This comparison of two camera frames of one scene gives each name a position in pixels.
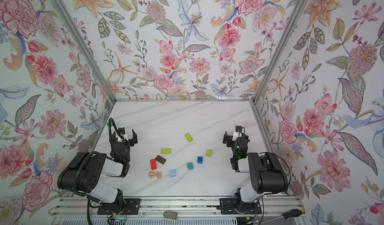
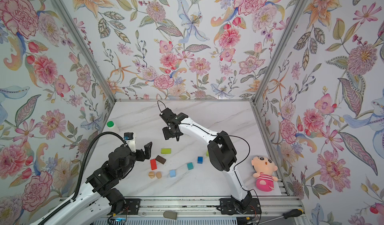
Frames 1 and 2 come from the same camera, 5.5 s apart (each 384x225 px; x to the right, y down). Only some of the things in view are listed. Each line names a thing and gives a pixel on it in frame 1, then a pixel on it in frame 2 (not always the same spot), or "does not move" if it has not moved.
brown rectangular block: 160,159 does not move
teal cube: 190,166 does not move
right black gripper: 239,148 → 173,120
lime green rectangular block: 166,151 does not move
